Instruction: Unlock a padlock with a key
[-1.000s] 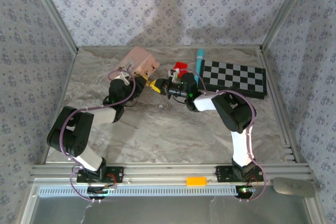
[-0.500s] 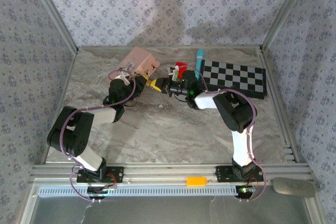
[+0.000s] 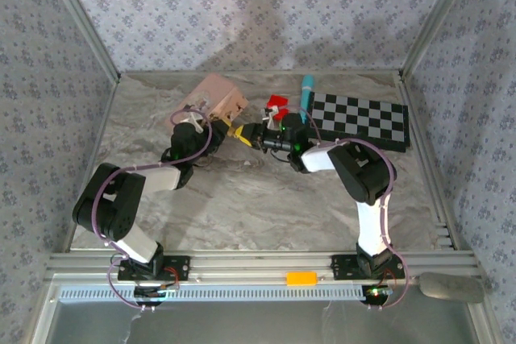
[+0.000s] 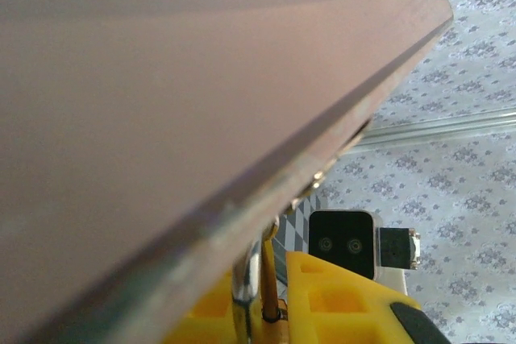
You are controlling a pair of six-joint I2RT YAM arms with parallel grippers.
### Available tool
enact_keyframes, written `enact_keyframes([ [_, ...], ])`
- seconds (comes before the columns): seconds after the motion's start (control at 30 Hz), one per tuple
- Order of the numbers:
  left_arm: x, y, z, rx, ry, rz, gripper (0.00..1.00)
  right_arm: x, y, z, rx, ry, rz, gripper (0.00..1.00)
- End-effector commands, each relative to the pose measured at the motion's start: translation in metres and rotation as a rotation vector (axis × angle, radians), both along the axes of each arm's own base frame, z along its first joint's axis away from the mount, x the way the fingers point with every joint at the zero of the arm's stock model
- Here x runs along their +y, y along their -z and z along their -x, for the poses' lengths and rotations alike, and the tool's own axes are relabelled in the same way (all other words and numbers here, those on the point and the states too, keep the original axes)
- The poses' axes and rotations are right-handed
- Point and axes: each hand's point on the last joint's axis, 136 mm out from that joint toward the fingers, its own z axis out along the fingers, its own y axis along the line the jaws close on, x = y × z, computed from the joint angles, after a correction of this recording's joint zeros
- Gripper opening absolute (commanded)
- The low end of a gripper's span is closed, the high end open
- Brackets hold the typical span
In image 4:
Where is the black grey chessboard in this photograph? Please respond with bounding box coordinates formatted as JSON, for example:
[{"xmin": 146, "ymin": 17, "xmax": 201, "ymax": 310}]
[{"xmin": 277, "ymin": 192, "xmax": 324, "ymax": 281}]

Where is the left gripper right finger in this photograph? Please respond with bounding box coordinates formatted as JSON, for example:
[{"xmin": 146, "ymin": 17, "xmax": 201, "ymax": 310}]
[{"xmin": 283, "ymin": 251, "xmax": 449, "ymax": 344}]

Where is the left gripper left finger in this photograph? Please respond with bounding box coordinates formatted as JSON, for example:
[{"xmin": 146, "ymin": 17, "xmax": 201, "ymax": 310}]
[{"xmin": 164, "ymin": 270, "xmax": 243, "ymax": 344}]

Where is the pink tin box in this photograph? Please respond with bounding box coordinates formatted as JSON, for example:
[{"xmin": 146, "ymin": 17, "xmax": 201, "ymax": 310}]
[{"xmin": 0, "ymin": 0, "xmax": 456, "ymax": 344}]

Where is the aluminium frame post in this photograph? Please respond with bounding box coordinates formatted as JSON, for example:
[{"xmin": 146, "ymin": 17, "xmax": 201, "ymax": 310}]
[{"xmin": 360, "ymin": 107, "xmax": 516, "ymax": 148}]

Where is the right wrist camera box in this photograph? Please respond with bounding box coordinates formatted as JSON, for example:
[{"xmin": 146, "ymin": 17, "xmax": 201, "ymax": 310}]
[{"xmin": 307, "ymin": 208, "xmax": 407, "ymax": 293}]

